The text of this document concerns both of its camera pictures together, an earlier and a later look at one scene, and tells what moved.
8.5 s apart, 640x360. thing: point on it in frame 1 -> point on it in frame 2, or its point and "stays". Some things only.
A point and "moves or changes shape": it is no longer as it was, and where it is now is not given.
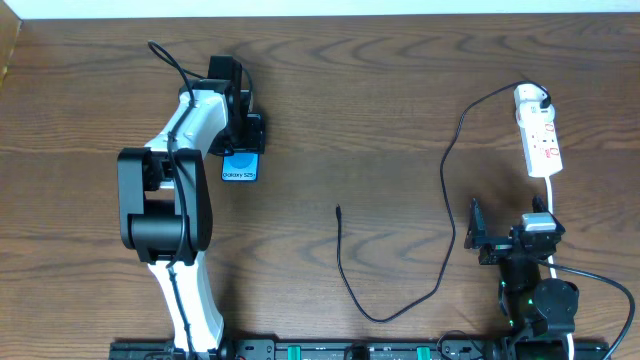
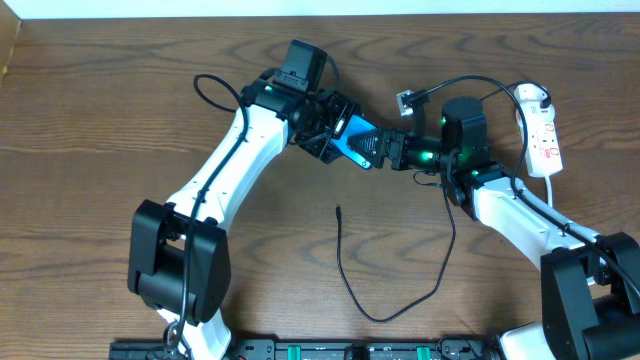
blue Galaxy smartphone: x=241 y=167 moves or changes shape
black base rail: x=339 y=349 stays
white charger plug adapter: x=532 y=114 stays
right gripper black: x=500 y=241 -> x=396 y=151
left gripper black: x=253 y=134 -> x=327 y=126
